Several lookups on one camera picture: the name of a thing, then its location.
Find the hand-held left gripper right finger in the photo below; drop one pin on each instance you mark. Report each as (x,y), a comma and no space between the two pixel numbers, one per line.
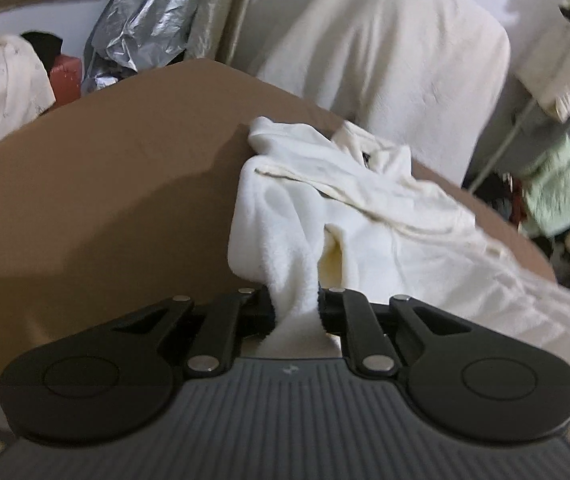
(329,310)

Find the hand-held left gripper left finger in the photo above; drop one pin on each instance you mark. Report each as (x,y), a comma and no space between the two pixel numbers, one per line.
(260,310)

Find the white fleece garment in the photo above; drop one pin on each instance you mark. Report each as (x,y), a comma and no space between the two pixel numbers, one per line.
(390,240)

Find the metal drying rack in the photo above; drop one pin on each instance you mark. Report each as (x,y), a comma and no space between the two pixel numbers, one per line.
(502,145)

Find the pale green garment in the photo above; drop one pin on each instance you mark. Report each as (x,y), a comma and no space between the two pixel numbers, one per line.
(560,185)

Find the red suitcase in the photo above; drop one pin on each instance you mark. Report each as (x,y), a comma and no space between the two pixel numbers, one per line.
(65,80)

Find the beige curtain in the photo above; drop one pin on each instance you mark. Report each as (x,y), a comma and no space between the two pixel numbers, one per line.
(220,10)

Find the silver plastic bag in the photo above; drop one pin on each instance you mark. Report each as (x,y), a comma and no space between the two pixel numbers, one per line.
(140,25)

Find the white printed cloth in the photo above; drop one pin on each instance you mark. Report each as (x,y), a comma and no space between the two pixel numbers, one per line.
(0,85)

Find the black cloth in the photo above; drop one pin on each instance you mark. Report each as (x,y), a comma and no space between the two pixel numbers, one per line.
(42,42)

